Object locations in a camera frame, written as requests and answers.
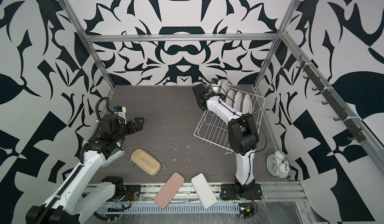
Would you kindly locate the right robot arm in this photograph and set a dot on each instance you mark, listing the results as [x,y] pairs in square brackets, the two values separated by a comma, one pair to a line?
[243,133]

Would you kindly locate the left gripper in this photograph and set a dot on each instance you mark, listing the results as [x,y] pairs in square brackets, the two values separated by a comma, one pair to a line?
[134,128]

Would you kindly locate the orange sunburst pattern plate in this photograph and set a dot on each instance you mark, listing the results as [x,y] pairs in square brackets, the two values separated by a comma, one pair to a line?
[224,87]

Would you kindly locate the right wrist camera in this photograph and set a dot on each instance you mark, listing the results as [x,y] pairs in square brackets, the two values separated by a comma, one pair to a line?
[215,81]

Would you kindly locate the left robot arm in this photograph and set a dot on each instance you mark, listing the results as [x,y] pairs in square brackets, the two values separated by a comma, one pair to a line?
[67,205]

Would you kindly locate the white twin bell alarm clock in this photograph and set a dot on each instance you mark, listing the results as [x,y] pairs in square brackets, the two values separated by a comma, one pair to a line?
[278,165]

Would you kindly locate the white wire dish rack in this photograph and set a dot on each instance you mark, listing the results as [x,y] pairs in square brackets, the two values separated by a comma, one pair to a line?
[212,130]

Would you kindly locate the white glasses case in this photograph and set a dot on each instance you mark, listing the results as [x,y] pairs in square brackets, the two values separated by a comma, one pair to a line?
[203,191]

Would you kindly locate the beige glasses case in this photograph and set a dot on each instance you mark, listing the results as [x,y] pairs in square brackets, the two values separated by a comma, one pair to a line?
[146,162]

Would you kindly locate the pink glasses case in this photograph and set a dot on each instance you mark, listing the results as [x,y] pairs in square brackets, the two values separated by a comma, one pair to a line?
[164,197]

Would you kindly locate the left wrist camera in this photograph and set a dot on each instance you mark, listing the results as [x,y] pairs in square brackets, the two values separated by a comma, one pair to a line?
[120,111]

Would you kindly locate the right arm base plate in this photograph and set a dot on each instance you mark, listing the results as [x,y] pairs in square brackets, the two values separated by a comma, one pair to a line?
[252,191]

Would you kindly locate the colourful squiggle pattern plate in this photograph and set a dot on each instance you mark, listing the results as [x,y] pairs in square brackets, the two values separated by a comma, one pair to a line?
[216,89]

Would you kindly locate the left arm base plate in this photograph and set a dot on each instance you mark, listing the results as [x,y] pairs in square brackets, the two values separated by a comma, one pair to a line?
[130,193]

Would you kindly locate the small circuit board with LED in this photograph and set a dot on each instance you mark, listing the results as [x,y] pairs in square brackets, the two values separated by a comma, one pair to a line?
[247,210]

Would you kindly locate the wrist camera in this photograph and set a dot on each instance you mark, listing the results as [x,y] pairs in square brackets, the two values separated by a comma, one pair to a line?
[215,81]
[120,111]

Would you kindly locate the aluminium front mounting rail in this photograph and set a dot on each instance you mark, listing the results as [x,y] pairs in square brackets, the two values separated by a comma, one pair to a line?
[270,192]

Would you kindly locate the white plate in rack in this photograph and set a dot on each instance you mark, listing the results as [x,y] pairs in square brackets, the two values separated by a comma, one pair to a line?
[247,105]
[238,101]

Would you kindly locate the white slotted cable duct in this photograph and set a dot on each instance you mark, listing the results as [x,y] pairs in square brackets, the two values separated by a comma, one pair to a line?
[178,208]

